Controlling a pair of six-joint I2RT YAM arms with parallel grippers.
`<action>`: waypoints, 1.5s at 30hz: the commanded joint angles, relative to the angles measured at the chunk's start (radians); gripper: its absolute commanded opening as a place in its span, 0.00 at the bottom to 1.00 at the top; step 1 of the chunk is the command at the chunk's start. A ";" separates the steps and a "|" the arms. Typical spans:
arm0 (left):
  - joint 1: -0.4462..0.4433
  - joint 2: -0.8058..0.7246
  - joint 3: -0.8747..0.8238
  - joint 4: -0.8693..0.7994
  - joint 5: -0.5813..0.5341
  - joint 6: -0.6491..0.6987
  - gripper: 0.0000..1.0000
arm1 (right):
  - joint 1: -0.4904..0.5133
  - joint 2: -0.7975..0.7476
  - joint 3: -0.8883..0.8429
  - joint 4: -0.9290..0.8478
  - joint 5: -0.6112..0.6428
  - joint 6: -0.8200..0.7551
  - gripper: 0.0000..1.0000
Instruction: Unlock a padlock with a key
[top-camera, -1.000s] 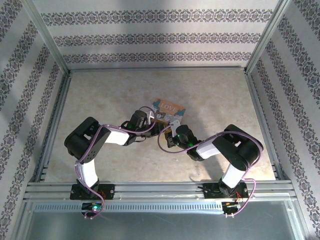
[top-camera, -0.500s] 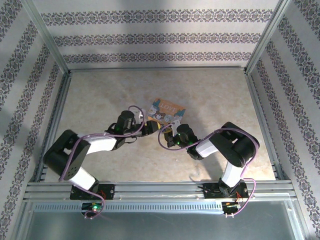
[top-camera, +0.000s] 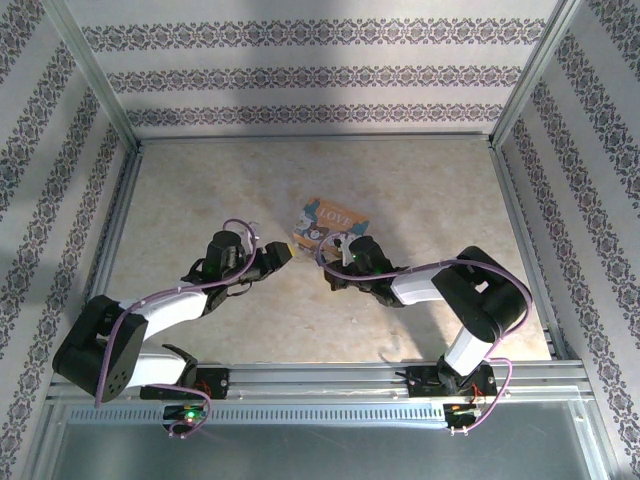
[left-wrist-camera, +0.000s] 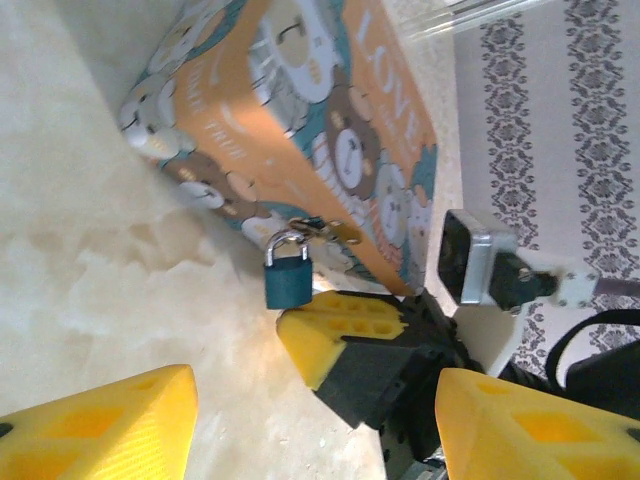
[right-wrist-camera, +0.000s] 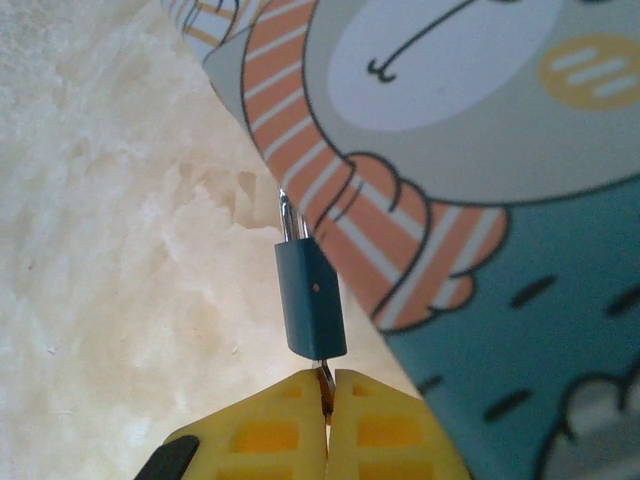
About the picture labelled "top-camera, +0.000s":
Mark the orange LOVE bear tin box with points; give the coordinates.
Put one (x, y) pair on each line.
(325, 217)

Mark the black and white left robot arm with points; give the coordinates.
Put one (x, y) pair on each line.
(90, 345)

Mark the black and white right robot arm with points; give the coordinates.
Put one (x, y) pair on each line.
(480, 295)

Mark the grey metal sheet panel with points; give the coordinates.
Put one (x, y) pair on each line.
(325, 455)

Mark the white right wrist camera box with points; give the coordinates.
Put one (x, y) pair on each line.
(346, 248)

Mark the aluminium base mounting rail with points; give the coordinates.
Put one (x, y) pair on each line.
(310, 380)

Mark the aluminium table end rail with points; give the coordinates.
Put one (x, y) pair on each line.
(315, 136)

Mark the aluminium table side rail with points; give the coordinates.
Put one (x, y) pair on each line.
(520, 225)
(114, 225)

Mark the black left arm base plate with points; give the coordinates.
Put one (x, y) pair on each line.
(217, 382)

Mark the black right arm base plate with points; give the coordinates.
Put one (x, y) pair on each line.
(422, 382)

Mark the aluminium frame post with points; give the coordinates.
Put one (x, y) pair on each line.
(533, 75)
(99, 75)

